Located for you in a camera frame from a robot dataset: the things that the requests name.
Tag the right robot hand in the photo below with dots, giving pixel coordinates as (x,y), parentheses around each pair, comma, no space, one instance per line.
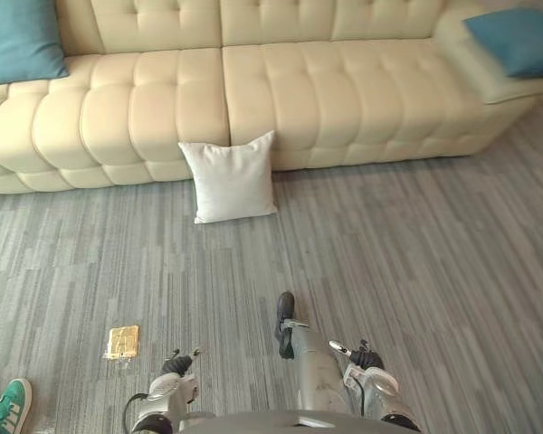
(362,355)

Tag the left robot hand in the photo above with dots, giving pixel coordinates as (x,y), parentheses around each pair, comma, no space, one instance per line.
(178,361)

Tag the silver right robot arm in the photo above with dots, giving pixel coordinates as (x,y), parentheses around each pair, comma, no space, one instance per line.
(380,398)

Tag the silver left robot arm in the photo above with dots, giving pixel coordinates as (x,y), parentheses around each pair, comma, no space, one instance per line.
(163,400)

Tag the brass floor socket plate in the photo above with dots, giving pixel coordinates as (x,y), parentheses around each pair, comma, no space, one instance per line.
(123,342)

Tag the dark robot foot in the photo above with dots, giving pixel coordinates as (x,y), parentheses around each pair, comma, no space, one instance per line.
(284,327)

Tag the silver robot torso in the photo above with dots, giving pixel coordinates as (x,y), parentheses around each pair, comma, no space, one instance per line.
(294,421)

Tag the person's green sneaker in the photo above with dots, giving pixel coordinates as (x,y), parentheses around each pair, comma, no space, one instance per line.
(10,407)

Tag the white square cushion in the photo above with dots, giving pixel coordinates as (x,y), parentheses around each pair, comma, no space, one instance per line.
(232,177)

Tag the cream tufted leather sofa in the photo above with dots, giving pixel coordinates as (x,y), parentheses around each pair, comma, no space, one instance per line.
(326,86)

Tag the teal square cushion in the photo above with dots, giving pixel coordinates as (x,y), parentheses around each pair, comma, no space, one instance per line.
(16,40)
(520,40)

